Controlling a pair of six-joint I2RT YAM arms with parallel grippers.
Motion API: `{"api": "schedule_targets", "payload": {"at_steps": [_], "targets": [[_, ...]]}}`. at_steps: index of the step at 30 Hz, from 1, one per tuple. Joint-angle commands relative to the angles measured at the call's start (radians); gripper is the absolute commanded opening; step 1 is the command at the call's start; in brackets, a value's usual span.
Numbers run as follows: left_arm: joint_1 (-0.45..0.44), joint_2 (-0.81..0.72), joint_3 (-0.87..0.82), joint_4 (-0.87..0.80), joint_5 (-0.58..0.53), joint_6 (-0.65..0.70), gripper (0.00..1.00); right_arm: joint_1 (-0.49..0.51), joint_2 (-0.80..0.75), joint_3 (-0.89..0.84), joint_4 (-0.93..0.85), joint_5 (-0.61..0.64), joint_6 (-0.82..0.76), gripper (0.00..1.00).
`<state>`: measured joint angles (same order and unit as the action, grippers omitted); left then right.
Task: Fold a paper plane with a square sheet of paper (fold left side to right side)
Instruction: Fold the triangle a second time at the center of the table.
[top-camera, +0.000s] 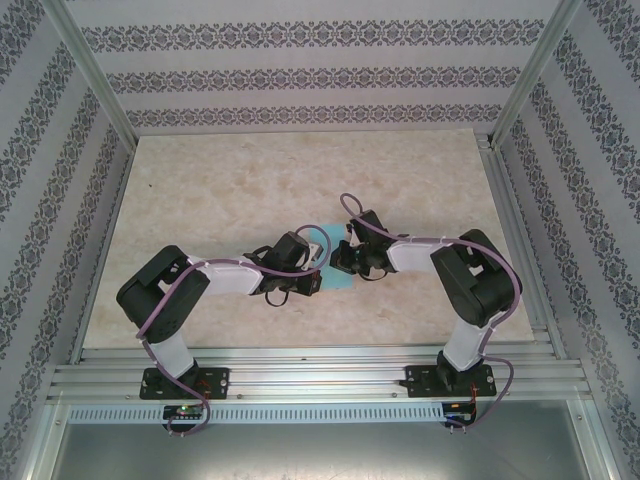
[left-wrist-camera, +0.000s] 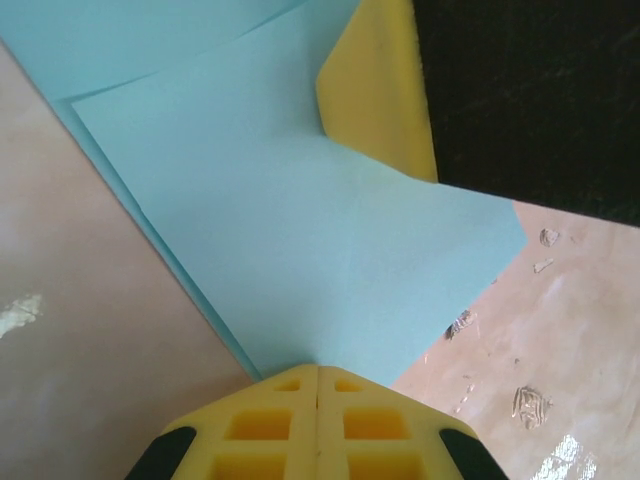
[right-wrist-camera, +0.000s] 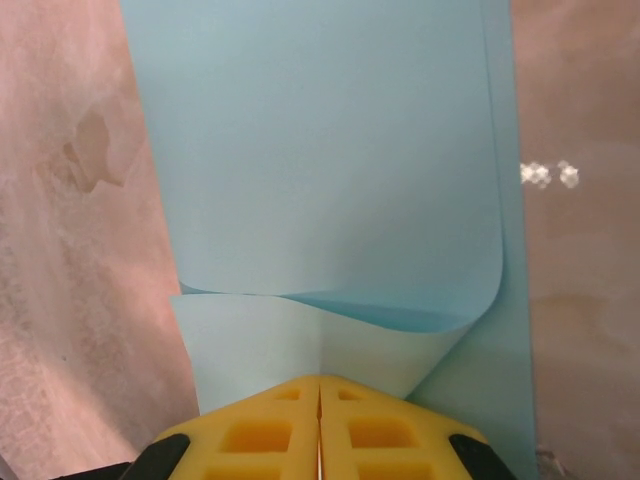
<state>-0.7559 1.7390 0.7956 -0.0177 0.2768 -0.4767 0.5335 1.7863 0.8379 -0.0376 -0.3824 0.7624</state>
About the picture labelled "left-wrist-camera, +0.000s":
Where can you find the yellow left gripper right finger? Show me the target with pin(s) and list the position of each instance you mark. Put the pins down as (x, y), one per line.
(375, 430)

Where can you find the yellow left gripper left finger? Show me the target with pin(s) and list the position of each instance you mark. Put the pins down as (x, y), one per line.
(260, 430)

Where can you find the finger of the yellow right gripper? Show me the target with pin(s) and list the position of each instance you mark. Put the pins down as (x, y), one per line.
(380, 90)

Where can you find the light blue cloth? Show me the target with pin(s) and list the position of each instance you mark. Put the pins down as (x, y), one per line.
(275, 225)

